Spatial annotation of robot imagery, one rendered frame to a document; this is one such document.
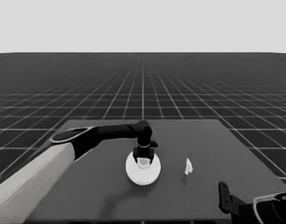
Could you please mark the small thin T-shaped white piece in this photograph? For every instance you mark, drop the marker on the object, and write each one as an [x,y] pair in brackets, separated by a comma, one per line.
[188,167]

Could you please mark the large thick white disc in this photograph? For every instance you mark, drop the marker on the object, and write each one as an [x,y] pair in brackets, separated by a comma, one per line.
[143,175]

